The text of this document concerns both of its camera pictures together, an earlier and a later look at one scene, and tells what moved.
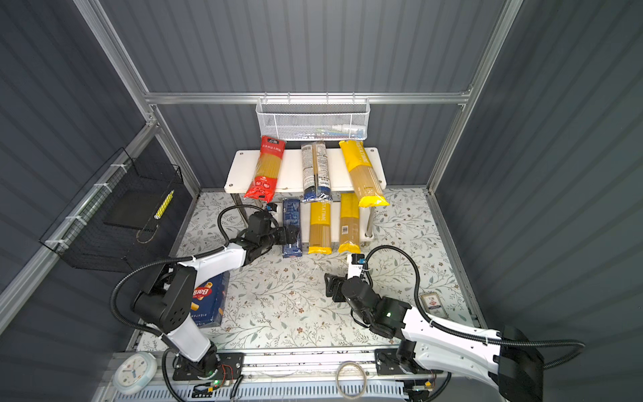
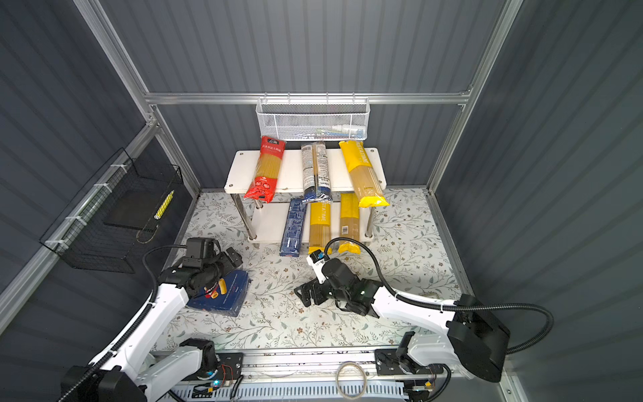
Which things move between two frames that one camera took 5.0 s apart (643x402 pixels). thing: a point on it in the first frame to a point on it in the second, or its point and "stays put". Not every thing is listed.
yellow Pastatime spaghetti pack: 320,228 stays put
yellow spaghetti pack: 364,178 stays put
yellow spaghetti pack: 349,223 stays put
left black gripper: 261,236 to 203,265
